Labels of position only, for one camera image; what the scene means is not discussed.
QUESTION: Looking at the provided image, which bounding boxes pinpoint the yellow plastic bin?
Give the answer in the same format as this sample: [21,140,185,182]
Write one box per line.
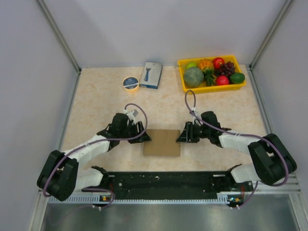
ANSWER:
[177,56,246,94]

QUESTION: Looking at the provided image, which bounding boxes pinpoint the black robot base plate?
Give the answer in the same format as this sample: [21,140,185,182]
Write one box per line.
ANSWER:
[84,170,253,200]

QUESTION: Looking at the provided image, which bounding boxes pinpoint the red apple back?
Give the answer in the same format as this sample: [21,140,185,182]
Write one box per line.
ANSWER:
[212,57,225,69]

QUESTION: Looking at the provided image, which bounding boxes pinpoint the dark purple grape bunch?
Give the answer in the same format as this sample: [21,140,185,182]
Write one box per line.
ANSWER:
[214,62,235,78]

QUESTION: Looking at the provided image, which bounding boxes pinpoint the small pineapple green leaves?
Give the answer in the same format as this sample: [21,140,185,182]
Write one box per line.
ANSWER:
[203,69,216,87]

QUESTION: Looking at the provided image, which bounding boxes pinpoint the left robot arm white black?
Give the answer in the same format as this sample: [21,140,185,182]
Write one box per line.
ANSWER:
[37,110,151,201]

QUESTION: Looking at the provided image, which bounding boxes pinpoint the yellow masking tape roll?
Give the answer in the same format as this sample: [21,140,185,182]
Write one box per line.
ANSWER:
[122,77,140,93]

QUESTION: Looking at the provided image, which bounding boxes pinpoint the grey slotted cable duct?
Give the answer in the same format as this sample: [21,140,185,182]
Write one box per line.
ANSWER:
[48,192,241,205]

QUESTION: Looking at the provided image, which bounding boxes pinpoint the brown cardboard paper box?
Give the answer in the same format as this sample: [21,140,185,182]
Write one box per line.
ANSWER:
[143,129,180,157]

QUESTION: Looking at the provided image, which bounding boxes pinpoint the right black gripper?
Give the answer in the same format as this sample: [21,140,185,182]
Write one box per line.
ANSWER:
[176,121,211,143]

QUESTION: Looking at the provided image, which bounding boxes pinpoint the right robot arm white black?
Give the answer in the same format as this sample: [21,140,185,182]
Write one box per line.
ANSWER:
[177,111,297,191]

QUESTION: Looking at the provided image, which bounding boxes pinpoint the red apple front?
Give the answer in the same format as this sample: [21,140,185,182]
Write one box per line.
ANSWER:
[216,75,229,86]

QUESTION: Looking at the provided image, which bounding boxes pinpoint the small green apple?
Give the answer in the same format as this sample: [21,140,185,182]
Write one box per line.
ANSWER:
[185,62,197,70]

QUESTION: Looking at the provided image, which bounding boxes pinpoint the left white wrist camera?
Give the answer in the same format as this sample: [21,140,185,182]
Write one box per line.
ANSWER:
[124,109,139,124]

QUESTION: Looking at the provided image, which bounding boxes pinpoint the razor in blue package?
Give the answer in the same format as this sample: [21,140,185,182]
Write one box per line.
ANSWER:
[140,62,163,90]

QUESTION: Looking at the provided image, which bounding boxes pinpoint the red apple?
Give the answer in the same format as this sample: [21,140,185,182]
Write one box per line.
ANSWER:
[216,75,229,86]
[212,57,225,69]

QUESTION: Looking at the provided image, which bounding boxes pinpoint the green avocado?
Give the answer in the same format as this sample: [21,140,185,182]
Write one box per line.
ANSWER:
[230,73,245,84]

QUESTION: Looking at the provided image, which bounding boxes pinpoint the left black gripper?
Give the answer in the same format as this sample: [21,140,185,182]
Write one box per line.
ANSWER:
[119,121,151,143]

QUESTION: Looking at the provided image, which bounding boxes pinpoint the green round melon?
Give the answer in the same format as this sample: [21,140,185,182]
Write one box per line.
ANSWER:
[184,67,204,88]

